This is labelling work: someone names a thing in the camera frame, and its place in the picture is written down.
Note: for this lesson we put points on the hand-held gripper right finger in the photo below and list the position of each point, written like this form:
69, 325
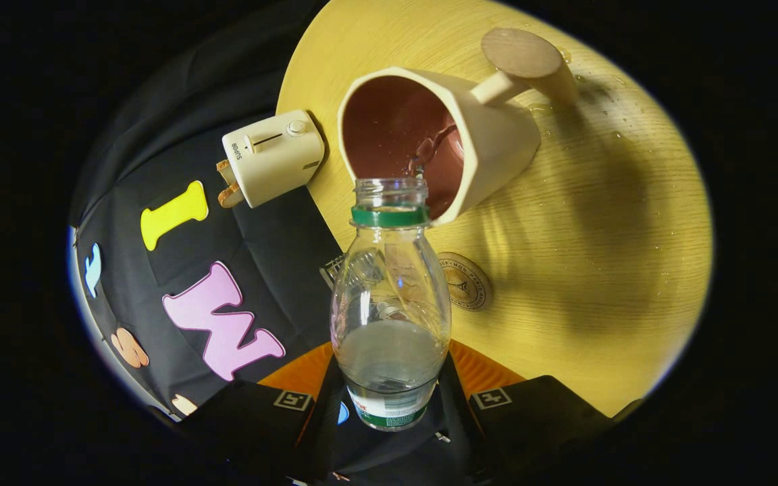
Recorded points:
460, 432

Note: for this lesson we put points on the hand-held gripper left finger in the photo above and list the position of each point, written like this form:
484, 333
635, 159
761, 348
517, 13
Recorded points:
321, 432

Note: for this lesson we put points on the round brown coaster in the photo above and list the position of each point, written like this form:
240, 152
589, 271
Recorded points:
469, 283

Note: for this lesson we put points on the black backdrop cloth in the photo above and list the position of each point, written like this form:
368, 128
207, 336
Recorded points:
281, 250

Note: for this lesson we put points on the wooden table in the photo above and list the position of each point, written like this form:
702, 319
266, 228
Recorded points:
598, 236

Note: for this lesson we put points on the bread slice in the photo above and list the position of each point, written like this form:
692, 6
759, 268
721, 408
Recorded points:
230, 196
225, 172

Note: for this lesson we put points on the white toaster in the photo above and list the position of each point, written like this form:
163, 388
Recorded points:
274, 158

